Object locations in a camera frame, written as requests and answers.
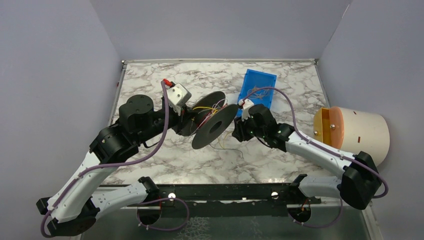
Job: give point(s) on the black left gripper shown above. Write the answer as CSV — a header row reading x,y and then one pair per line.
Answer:
x,y
183,120

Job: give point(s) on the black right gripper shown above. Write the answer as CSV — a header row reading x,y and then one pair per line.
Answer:
x,y
241,127

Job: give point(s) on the grey perforated cable spool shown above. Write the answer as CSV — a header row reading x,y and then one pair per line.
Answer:
x,y
213,118

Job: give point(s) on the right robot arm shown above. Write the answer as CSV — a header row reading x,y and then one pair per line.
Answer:
x,y
355,177

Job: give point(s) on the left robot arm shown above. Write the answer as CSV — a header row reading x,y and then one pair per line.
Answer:
x,y
75,207

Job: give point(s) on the blue plastic bin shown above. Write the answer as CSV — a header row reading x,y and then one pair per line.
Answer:
x,y
254,80

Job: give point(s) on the yellow and cream cylinder fixture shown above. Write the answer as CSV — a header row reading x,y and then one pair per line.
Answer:
x,y
353,131

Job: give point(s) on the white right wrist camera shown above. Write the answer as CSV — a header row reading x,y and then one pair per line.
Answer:
x,y
245,105

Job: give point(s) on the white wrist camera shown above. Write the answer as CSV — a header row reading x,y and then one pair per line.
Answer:
x,y
177,96
245,105

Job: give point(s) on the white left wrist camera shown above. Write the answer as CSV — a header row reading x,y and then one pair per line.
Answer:
x,y
177,96

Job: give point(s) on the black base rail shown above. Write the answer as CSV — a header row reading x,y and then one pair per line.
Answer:
x,y
225,200

